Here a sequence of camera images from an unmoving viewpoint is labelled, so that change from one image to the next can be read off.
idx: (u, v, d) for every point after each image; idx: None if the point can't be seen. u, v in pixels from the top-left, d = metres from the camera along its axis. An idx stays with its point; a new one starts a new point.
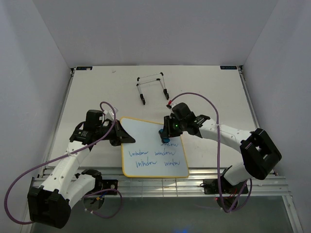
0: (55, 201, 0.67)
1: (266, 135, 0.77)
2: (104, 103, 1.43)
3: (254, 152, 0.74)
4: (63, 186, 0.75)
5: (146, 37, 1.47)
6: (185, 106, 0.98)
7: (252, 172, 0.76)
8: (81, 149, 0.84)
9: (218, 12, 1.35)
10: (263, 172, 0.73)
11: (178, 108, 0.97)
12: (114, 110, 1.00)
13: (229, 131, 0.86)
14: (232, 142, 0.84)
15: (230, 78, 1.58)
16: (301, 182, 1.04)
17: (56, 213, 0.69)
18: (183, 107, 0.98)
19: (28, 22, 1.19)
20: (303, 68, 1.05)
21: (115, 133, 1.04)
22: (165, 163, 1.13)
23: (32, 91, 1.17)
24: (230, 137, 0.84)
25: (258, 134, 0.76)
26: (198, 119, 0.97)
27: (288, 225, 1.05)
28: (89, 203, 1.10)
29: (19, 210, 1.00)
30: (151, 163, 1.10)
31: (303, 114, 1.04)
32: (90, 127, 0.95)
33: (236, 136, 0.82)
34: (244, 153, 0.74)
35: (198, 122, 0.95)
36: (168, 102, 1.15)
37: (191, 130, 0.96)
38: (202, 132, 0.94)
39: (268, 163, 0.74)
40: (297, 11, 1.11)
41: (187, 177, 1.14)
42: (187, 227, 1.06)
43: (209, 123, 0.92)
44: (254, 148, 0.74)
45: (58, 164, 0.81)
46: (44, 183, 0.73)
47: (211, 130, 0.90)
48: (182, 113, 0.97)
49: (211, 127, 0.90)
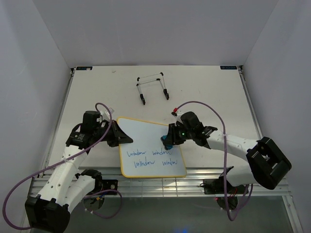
0: (53, 210, 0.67)
1: (273, 144, 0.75)
2: (99, 105, 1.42)
3: (260, 161, 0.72)
4: (61, 193, 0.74)
5: (146, 37, 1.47)
6: (195, 115, 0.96)
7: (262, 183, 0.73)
8: (78, 154, 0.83)
9: (218, 12, 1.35)
10: (272, 180, 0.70)
11: (188, 117, 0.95)
12: (110, 111, 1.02)
13: (235, 141, 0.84)
14: (238, 151, 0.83)
15: (230, 78, 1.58)
16: (301, 182, 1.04)
17: (55, 220, 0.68)
18: (192, 117, 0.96)
19: (28, 22, 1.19)
20: (302, 69, 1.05)
21: (113, 134, 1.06)
22: (164, 163, 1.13)
23: (32, 91, 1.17)
24: (236, 146, 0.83)
25: (265, 143, 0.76)
26: (206, 131, 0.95)
27: (288, 225, 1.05)
28: (88, 203, 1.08)
29: (19, 210, 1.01)
30: (149, 162, 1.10)
31: (303, 114, 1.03)
32: (87, 130, 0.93)
33: (243, 145, 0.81)
34: (251, 161, 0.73)
35: (205, 133, 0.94)
36: (174, 109, 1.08)
37: (199, 142, 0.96)
38: (210, 143, 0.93)
39: (277, 172, 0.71)
40: (298, 10, 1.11)
41: (184, 176, 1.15)
42: (187, 227, 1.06)
43: (216, 135, 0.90)
44: (262, 157, 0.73)
45: (55, 171, 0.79)
46: (41, 191, 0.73)
47: (218, 141, 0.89)
48: (191, 124, 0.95)
49: (218, 138, 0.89)
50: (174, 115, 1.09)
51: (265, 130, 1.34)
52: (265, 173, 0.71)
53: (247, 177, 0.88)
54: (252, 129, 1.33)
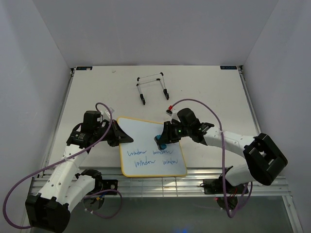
0: (53, 209, 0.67)
1: (271, 141, 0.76)
2: (99, 105, 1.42)
3: (257, 158, 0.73)
4: (61, 192, 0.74)
5: (146, 37, 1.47)
6: (192, 112, 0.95)
7: (258, 178, 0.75)
8: (78, 153, 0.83)
9: (218, 12, 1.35)
10: (268, 176, 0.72)
11: (184, 114, 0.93)
12: (110, 110, 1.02)
13: (232, 137, 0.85)
14: (235, 148, 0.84)
15: (230, 78, 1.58)
16: (302, 182, 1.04)
17: (55, 219, 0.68)
18: (189, 113, 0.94)
19: (28, 22, 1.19)
20: (302, 69, 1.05)
21: (113, 133, 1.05)
22: (164, 162, 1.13)
23: (32, 91, 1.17)
24: (233, 142, 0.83)
25: (263, 140, 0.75)
26: (202, 127, 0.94)
27: (288, 225, 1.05)
28: (88, 203, 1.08)
29: (19, 210, 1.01)
30: (149, 162, 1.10)
31: (303, 114, 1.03)
32: (87, 129, 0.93)
33: (240, 141, 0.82)
34: (249, 158, 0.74)
35: (202, 129, 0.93)
36: (169, 107, 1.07)
37: (196, 138, 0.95)
38: (207, 140, 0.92)
39: (273, 168, 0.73)
40: (298, 10, 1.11)
41: (185, 175, 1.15)
42: (187, 227, 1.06)
43: (214, 131, 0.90)
44: (259, 154, 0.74)
45: (55, 170, 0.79)
46: (41, 190, 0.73)
47: (215, 138, 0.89)
48: (188, 120, 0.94)
49: (215, 134, 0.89)
50: (169, 112, 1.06)
51: (265, 130, 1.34)
52: (263, 170, 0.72)
53: (247, 177, 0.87)
54: (252, 129, 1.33)
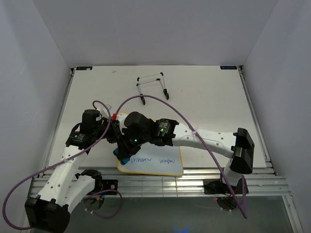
0: (53, 211, 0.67)
1: (248, 134, 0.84)
2: (98, 104, 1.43)
3: (245, 154, 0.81)
4: (60, 194, 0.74)
5: (146, 37, 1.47)
6: (140, 116, 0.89)
7: (241, 171, 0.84)
8: (77, 154, 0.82)
9: (218, 11, 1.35)
10: (250, 167, 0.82)
11: (134, 121, 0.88)
12: (106, 107, 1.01)
13: (212, 139, 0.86)
14: (217, 149, 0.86)
15: (230, 78, 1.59)
16: (301, 182, 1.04)
17: (54, 221, 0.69)
18: (139, 117, 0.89)
19: (27, 21, 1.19)
20: (302, 69, 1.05)
21: (113, 130, 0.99)
22: (160, 160, 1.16)
23: (32, 91, 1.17)
24: (216, 144, 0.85)
25: (243, 136, 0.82)
26: (164, 127, 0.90)
27: (288, 224, 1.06)
28: (89, 203, 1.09)
29: (19, 210, 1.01)
30: (146, 159, 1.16)
31: (303, 114, 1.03)
32: (86, 129, 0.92)
33: (222, 142, 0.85)
34: (239, 158, 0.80)
35: (165, 130, 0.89)
36: (113, 115, 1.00)
37: (160, 141, 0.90)
38: (176, 142, 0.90)
39: (251, 158, 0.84)
40: (297, 10, 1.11)
41: (181, 175, 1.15)
42: (187, 227, 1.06)
43: (183, 131, 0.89)
44: (245, 151, 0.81)
45: (55, 171, 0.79)
46: (41, 191, 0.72)
47: (189, 139, 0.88)
48: (140, 125, 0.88)
49: (187, 136, 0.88)
50: (115, 122, 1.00)
51: (265, 130, 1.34)
52: (249, 165, 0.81)
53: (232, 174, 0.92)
54: (252, 129, 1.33)
